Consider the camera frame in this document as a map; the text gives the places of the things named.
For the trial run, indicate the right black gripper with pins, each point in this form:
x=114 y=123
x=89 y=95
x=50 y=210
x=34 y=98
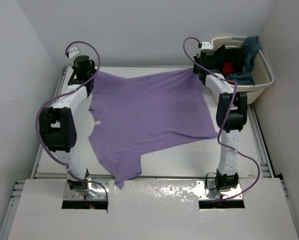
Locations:
x=196 y=70

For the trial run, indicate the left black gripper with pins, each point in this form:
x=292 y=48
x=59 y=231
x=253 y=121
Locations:
x=93 y=70

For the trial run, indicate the purple t shirt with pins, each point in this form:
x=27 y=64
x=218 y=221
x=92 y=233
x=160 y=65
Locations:
x=140 y=115

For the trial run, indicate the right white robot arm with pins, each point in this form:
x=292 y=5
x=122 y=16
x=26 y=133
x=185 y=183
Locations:
x=231 y=116

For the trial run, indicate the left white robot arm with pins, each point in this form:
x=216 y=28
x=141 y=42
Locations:
x=56 y=125

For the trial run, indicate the black garment in basket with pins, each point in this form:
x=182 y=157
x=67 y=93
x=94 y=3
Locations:
x=235 y=55

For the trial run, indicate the red garment in basket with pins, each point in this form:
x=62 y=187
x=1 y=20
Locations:
x=229 y=68

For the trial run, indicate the teal shirt in basket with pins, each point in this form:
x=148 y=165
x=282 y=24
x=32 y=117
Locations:
x=251 y=47

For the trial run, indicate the white front cover board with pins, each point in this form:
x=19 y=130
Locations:
x=152 y=210

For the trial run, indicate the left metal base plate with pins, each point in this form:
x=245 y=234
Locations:
x=95 y=190

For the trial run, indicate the metal base plate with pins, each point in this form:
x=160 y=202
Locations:
x=205 y=191
x=95 y=190

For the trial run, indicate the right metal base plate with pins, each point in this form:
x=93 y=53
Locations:
x=205 y=191

